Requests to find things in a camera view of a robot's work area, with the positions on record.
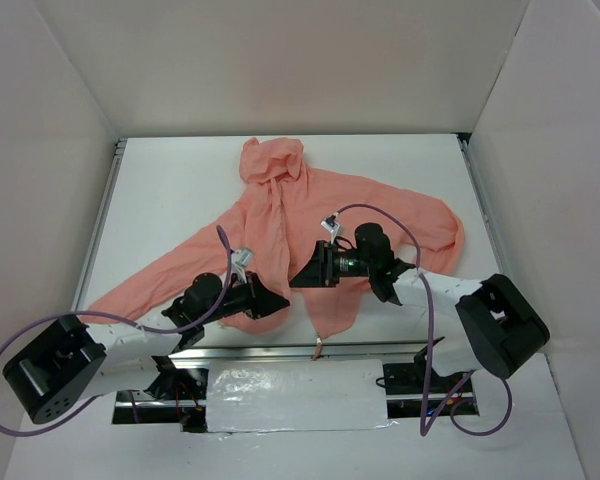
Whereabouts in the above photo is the salmon pink hooded jacket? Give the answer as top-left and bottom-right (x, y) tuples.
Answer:
(85, 136), (465, 346)

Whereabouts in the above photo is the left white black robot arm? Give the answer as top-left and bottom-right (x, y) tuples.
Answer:
(3, 272), (290, 425)

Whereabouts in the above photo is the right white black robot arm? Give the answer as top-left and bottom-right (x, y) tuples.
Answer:
(290, 223), (550, 391)

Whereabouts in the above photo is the white foam board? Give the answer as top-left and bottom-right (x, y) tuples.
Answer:
(206, 359), (390, 433)

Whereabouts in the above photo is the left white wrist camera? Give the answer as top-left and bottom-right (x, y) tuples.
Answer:
(231, 247), (254, 283)

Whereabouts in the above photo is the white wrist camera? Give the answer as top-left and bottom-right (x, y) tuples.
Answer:
(231, 247), (254, 283)
(321, 213), (341, 244)

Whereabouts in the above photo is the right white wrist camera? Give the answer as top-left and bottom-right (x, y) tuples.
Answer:
(321, 213), (341, 244)

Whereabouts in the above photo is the aluminium frame rail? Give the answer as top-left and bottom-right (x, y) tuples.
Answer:
(170, 341), (425, 361)

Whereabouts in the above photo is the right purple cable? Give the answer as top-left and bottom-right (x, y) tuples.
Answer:
(337, 202), (515, 437)

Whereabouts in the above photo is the purple cable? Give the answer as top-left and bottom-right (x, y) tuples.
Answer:
(0, 225), (234, 439)
(337, 202), (515, 437)

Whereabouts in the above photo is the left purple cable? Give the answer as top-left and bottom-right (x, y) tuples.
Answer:
(0, 225), (234, 439)

